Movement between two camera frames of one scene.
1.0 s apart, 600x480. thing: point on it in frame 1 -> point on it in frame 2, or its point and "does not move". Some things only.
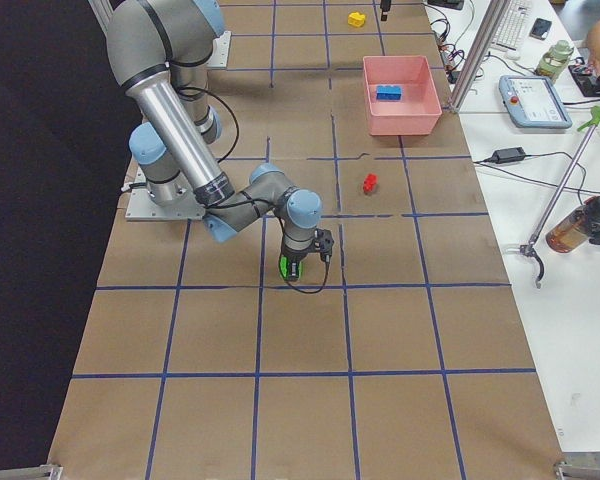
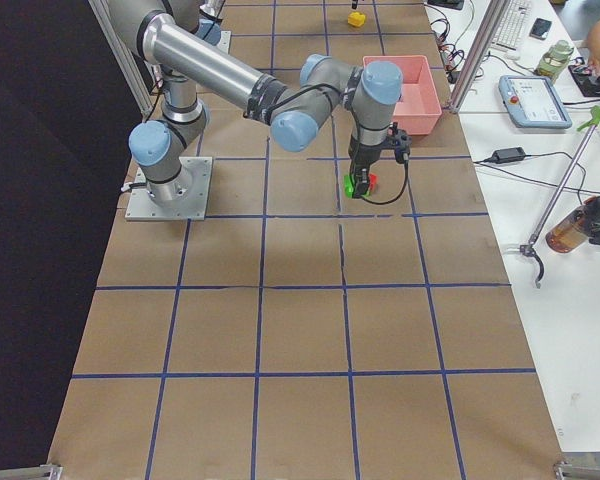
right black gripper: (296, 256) -> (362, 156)
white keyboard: (512, 25) does not move
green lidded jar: (555, 58) does not move
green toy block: (285, 268) -> (349, 188)
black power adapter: (508, 155) does not move
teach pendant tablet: (533, 103) does not move
